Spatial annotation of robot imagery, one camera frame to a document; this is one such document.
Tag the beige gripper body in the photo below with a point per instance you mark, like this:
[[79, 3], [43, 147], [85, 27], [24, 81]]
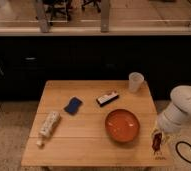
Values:
[[165, 138]]

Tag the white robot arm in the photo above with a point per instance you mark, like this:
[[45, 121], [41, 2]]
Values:
[[170, 121]]

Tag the orange ceramic bowl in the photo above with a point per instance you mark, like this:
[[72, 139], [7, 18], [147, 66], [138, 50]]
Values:
[[122, 125]]

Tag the clear plastic cup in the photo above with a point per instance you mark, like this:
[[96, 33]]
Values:
[[135, 81]]

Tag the black and white eraser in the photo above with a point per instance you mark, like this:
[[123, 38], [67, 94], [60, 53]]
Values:
[[107, 98]]

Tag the wooden table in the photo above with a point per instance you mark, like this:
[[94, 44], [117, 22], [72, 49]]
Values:
[[81, 140]]

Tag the blue sponge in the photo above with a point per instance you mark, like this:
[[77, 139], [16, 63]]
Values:
[[73, 106]]

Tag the dark cabinet counter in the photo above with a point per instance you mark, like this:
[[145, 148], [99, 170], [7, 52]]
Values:
[[27, 62]]

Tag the black office chair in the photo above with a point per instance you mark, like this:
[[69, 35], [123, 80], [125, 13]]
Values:
[[55, 7]]

